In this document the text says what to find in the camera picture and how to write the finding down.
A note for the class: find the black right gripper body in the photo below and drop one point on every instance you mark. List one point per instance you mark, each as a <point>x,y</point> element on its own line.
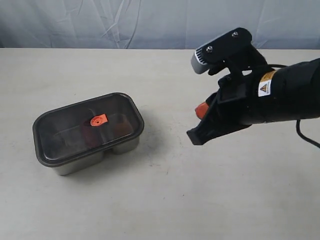
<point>236,104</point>

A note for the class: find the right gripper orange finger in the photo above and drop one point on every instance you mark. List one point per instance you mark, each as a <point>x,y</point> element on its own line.
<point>201,110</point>
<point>216,123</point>

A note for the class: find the yellow cheese block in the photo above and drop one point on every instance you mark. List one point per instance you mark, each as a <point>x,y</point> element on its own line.
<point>122,127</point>

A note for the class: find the red sausage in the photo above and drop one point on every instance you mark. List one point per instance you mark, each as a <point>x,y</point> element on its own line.
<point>89,135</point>

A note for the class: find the transparent lid with orange valve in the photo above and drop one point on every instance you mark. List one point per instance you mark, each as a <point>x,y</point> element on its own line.
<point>87,127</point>

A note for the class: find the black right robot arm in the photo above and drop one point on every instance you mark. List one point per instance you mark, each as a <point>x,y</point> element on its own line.
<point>266,95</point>

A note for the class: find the grey backdrop cloth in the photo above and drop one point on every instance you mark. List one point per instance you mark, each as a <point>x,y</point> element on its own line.
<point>156,24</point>

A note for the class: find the stainless steel lunch box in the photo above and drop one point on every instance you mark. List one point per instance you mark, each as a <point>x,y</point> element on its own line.
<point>100,155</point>

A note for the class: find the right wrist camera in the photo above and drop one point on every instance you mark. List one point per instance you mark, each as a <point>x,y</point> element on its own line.
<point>233,50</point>

